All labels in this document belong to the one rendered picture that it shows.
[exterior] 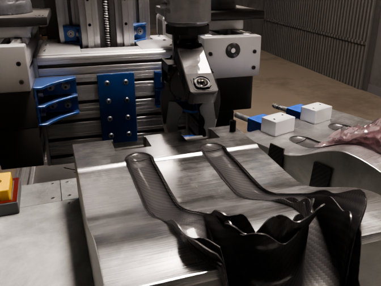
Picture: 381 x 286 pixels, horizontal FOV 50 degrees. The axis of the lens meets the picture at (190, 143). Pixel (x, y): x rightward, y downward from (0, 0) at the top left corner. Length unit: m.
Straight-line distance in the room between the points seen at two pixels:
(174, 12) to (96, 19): 0.48
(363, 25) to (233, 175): 4.07
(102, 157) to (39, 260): 0.15
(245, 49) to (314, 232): 0.61
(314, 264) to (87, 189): 0.27
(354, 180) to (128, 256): 0.38
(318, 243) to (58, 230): 0.35
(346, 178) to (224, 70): 0.43
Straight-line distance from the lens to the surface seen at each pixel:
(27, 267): 0.55
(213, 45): 0.92
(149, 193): 0.50
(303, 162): 0.66
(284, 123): 0.76
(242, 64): 0.95
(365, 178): 0.60
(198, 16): 0.66
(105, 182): 0.52
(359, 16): 4.61
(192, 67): 0.64
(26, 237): 0.60
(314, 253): 0.40
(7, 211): 0.66
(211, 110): 0.71
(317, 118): 0.83
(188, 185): 0.51
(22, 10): 1.01
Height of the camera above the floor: 1.13
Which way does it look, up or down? 23 degrees down
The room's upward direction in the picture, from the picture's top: straight up
